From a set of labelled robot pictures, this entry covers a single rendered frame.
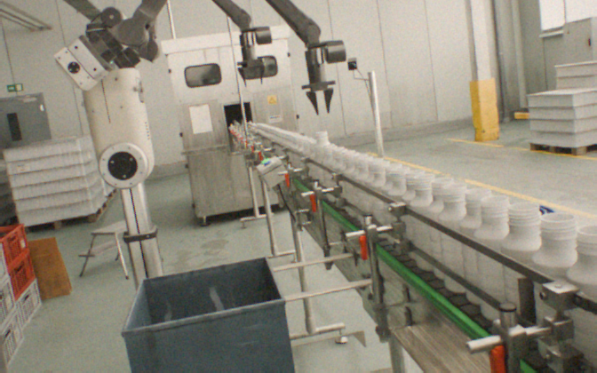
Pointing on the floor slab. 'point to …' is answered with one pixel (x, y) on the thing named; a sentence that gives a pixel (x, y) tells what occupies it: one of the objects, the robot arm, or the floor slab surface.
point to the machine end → (227, 113)
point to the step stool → (107, 244)
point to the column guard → (484, 109)
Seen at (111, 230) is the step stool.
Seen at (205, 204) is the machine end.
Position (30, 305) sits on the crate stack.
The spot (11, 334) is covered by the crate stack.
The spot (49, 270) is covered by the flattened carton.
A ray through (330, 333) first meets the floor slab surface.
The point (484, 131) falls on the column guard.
